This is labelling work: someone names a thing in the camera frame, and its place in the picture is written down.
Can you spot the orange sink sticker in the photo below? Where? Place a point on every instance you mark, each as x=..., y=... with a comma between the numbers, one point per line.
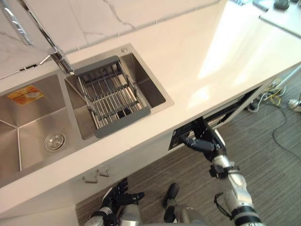
x=25, y=94

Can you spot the round metal sink cap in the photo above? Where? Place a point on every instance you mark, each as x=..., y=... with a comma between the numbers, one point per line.
x=124, y=50

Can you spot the stainless steel double sink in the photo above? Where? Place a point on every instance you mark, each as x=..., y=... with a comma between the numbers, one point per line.
x=35, y=122

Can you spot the dark round object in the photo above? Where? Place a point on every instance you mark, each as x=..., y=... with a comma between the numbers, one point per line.
x=281, y=3

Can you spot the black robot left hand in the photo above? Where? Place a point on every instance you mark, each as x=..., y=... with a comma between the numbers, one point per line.
x=118, y=196

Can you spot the white plug adapter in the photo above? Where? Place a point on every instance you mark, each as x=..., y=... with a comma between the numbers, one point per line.
x=294, y=103

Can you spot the round metal drain strainer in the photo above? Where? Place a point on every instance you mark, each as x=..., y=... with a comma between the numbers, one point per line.
x=55, y=141

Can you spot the white pole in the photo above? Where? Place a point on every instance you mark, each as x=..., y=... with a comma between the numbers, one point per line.
x=288, y=76

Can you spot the dark robot right foot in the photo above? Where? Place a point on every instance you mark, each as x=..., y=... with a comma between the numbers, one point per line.
x=171, y=193

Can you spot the silver robot left leg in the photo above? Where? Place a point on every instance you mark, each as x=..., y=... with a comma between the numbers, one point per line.
x=131, y=215

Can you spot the chrome kitchen faucet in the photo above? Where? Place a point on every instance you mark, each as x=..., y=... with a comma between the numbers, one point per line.
x=47, y=40

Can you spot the dark flat device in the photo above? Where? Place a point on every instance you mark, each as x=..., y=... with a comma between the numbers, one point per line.
x=260, y=4

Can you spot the silver robot leg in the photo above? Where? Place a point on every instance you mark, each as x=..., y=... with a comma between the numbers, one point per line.
x=131, y=215
x=185, y=215

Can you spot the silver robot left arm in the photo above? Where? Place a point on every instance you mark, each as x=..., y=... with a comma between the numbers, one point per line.
x=98, y=216

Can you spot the silver robot right leg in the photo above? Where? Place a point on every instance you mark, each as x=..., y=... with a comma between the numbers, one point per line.
x=185, y=215

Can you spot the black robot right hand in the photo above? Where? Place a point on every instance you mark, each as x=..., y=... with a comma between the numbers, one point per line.
x=207, y=145

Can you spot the white flat board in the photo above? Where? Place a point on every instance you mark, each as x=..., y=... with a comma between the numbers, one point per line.
x=282, y=21

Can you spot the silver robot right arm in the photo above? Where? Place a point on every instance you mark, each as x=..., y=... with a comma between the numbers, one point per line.
x=237, y=188

